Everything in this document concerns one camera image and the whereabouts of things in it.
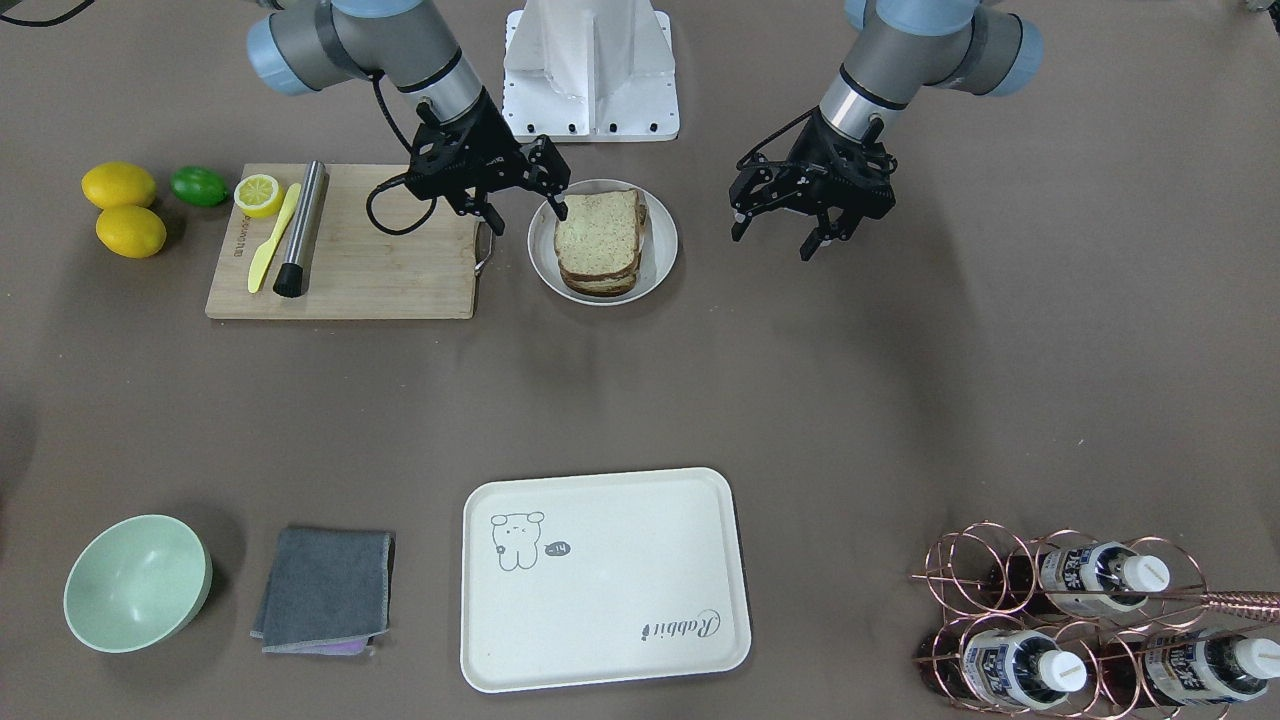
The cream rabbit serving tray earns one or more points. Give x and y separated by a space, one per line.
601 578

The halved lemon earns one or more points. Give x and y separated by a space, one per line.
259 196

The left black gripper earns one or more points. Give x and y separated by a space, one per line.
838 158

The lower drink bottle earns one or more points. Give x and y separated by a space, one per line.
1208 668
1024 669

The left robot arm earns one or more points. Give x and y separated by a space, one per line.
904 46

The green lime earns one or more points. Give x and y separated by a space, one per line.
199 186

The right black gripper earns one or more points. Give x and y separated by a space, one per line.
491 136

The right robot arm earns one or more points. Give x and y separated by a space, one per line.
306 46

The copper wire bottle rack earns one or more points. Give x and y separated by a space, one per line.
984 577

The light green bowl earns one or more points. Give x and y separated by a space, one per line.
136 584

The yellow plastic knife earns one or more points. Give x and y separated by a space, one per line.
265 252

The upper drink bottle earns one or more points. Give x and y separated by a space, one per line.
1101 580

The white round plate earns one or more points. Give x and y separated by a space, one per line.
659 245

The bread slice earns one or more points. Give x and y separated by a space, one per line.
600 237
610 286

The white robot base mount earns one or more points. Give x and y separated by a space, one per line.
590 72

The steel muddler black tip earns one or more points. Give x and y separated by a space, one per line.
292 279

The wooden cutting board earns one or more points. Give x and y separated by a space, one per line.
355 272

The whole yellow lemon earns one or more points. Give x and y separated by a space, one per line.
119 183
131 232

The grey folded cloth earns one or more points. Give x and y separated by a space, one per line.
328 591

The drink bottle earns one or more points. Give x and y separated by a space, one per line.
1208 668
1024 669
1101 580

